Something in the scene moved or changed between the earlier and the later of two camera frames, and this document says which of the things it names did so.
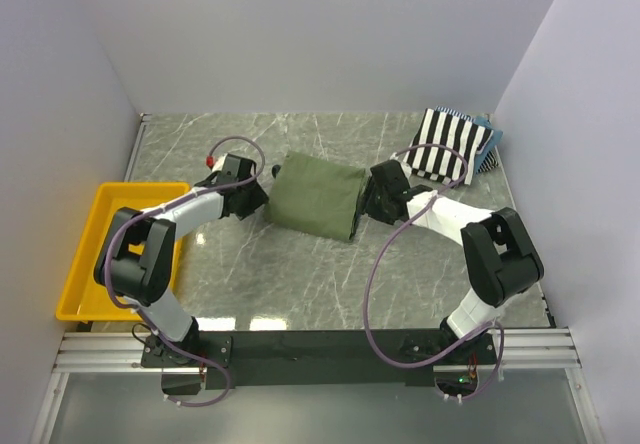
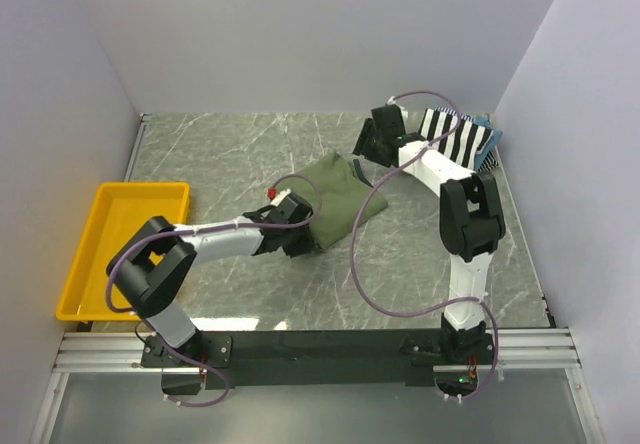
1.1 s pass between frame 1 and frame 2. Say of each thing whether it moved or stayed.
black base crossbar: stayed
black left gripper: moved
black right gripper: moved
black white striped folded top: stayed
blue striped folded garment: stayed
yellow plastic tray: stayed
